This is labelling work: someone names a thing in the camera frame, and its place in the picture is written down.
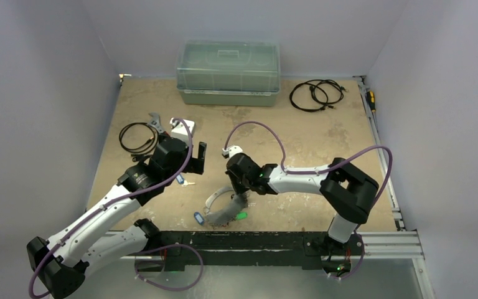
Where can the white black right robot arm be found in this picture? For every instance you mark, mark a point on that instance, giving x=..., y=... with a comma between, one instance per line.
x=349, y=190

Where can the yellow black screwdriver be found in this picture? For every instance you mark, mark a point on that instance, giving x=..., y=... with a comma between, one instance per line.
x=370, y=99

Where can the key with green tag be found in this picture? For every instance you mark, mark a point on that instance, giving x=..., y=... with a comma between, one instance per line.
x=241, y=216

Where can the red handled adjustable wrench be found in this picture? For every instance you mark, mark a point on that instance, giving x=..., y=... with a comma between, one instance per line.
x=155, y=122

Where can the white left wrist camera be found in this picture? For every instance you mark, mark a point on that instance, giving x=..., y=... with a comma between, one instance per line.
x=180, y=130

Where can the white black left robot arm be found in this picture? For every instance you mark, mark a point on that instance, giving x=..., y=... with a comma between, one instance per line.
x=61, y=263

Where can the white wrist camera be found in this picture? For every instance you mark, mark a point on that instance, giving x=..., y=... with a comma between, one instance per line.
x=180, y=130
x=231, y=151

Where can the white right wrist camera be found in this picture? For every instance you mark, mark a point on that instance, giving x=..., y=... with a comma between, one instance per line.
x=231, y=151

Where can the green plastic storage box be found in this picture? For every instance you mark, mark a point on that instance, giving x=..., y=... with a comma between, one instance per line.
x=231, y=73

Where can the black metal base rail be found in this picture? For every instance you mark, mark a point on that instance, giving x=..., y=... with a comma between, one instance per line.
x=308, y=250

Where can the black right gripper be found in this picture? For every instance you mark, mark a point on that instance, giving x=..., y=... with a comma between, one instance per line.
x=239, y=181

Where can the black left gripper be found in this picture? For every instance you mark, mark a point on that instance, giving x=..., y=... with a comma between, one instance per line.
x=195, y=165

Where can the large metal keyring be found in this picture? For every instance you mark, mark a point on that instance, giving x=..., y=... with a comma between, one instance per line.
x=222, y=217

